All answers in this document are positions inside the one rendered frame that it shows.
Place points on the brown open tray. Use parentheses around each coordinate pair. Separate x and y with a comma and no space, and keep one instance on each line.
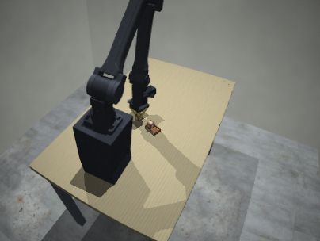
(155,130)

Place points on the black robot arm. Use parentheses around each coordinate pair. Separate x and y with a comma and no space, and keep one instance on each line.
(139,14)

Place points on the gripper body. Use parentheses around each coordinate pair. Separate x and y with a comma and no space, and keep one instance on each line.
(136,103)

